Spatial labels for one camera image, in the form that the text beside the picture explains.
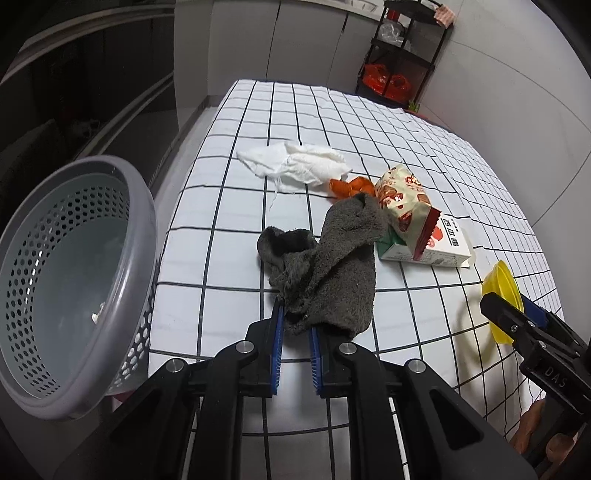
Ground grey perforated plastic basket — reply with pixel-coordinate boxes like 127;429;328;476
0;155;158;421

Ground black shelf rack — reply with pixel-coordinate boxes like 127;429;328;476
355;0;455;112

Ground beige red snack packet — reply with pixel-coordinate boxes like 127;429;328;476
373;164;441;261

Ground white tissue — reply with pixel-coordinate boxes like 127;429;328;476
236;141;352;195

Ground white black-checked tablecloth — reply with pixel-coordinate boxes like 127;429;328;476
148;79;566;480

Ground grey kitchen cabinets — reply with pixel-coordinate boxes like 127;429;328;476
173;0;384;100

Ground clear plastic bag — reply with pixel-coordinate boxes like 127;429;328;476
381;23;409;44

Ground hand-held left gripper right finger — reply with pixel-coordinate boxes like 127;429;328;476
308;323;539;480

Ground person's right hand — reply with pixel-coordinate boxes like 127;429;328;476
510;399;578;467

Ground white red-print carton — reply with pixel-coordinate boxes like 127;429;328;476
376;213;476;268

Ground orange wrapper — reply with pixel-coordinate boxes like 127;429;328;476
329;175;376;200

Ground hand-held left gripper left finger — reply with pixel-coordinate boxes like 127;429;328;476
53;300;284;480

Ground dark grey fuzzy cloth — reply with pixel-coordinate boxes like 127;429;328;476
257;193;389;341

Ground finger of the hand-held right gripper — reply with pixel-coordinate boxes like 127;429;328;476
479;292;536;356
521;298;589;352

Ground red plastic bag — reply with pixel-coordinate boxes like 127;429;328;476
387;73;411;97
362;64;389;93

